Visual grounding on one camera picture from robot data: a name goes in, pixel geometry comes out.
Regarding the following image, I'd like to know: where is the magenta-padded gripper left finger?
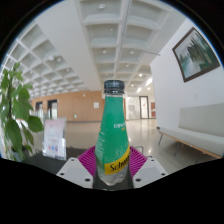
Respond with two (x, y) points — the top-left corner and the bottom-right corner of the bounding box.
(55, 145), (99, 190)

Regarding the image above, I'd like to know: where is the clear acrylic sign stand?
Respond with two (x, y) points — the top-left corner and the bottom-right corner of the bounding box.
(42, 117), (68, 162)

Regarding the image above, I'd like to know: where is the green drink bottle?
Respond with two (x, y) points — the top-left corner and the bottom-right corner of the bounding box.
(94, 79), (132, 187)

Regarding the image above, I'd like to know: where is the long white bench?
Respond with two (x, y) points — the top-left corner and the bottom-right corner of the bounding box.
(156, 102), (224, 160)

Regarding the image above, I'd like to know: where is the black-framed glass door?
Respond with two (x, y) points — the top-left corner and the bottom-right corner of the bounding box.
(139, 95), (150, 120)

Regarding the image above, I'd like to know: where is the row of black metal chairs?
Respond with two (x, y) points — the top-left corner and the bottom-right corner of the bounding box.
(133, 145), (154, 158)

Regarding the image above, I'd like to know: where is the green leafy potted plant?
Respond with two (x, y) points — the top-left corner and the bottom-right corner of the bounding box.
(0, 61), (45, 163)

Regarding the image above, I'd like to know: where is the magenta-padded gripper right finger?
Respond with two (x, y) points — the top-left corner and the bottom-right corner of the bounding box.
(128, 145), (169, 189)

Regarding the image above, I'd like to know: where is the group of ceiling lights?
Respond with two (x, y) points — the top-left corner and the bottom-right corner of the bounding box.
(46, 2), (154, 95)

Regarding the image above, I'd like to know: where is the dark-framed landscape painting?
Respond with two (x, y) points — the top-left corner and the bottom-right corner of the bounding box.
(171, 26), (222, 83)

